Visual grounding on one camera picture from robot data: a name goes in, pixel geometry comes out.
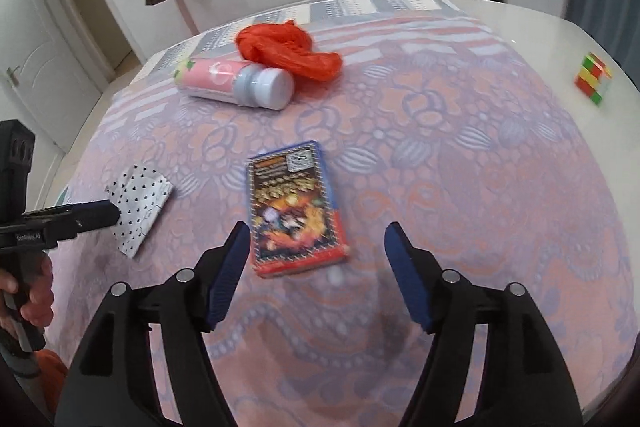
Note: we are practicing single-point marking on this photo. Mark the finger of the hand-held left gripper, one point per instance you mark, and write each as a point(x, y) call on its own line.
point(92, 218)

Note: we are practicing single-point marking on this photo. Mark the pink purple patterned blanket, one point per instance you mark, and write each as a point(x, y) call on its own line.
point(450, 157)

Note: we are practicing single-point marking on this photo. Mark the pink bottle grey cap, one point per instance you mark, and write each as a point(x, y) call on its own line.
point(215, 79)

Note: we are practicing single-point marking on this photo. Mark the white black-dotted pouch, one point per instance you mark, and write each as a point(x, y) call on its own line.
point(142, 202)

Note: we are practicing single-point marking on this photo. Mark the white room door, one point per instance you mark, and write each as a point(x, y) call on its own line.
point(50, 57)

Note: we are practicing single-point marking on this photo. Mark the colourful card box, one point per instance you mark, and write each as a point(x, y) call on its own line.
point(292, 212)

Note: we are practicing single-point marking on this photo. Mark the person's left hand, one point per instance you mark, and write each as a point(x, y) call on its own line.
point(40, 302)

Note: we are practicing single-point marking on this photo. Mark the red plastic bag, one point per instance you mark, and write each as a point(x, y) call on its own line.
point(280, 44)

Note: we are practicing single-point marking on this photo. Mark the colourful puzzle cube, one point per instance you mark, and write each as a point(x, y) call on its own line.
point(592, 79)

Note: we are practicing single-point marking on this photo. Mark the orange cloth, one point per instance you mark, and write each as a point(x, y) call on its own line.
point(55, 377)

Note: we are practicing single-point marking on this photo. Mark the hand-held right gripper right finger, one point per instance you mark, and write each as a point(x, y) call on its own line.
point(410, 279)

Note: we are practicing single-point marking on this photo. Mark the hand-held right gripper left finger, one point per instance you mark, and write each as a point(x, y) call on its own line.
point(227, 277)

